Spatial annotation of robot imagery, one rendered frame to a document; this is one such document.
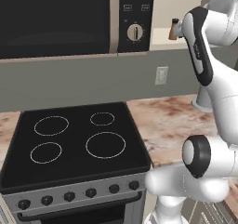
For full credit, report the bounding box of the brown shaker with dark cap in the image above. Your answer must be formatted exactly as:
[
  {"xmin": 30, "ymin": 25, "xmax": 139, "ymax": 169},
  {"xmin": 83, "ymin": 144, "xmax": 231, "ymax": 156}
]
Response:
[{"xmin": 167, "ymin": 18, "xmax": 181, "ymax": 41}]

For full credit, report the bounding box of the silver stove with black hob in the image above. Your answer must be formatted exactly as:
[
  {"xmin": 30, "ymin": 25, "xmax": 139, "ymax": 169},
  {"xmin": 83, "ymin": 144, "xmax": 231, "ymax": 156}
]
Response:
[{"xmin": 0, "ymin": 100, "xmax": 152, "ymax": 224}]

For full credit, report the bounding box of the round silver microwave knob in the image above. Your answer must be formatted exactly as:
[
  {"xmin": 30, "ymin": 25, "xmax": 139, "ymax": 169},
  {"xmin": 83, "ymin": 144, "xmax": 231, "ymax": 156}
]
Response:
[{"xmin": 126, "ymin": 23, "xmax": 144, "ymax": 43}]

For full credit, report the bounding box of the black stove knob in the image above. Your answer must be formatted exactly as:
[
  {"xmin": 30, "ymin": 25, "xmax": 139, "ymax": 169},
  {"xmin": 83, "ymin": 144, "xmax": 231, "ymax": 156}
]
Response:
[
  {"xmin": 40, "ymin": 194, "xmax": 54, "ymax": 206},
  {"xmin": 85, "ymin": 187, "xmax": 98, "ymax": 199},
  {"xmin": 108, "ymin": 183, "xmax": 121, "ymax": 194},
  {"xmin": 63, "ymin": 191, "xmax": 76, "ymax": 203},
  {"xmin": 128, "ymin": 179, "xmax": 140, "ymax": 191},
  {"xmin": 17, "ymin": 198, "xmax": 32, "ymax": 211}
]

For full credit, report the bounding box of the black microwave oven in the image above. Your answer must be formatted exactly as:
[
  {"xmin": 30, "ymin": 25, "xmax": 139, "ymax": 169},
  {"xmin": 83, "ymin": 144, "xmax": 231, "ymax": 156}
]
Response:
[{"xmin": 0, "ymin": 0, "xmax": 155, "ymax": 60}]

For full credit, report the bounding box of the black glass oven door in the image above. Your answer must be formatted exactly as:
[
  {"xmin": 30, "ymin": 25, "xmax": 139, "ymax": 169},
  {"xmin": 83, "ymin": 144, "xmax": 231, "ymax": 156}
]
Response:
[{"xmin": 19, "ymin": 199, "xmax": 147, "ymax": 224}]

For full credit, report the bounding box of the white wall socket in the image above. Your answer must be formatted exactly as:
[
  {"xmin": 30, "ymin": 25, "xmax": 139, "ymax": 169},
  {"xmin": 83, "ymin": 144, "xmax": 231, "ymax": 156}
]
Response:
[{"xmin": 154, "ymin": 65, "xmax": 169, "ymax": 86}]

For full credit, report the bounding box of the beige open wall cabinet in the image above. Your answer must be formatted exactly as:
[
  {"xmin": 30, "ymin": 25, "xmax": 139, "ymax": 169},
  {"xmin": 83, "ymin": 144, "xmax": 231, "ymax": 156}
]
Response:
[{"xmin": 149, "ymin": 0, "xmax": 238, "ymax": 52}]

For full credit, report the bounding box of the black oven door handle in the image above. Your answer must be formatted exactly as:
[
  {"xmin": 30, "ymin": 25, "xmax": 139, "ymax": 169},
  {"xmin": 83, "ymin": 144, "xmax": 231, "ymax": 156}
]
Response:
[{"xmin": 16, "ymin": 191, "xmax": 144, "ymax": 222}]

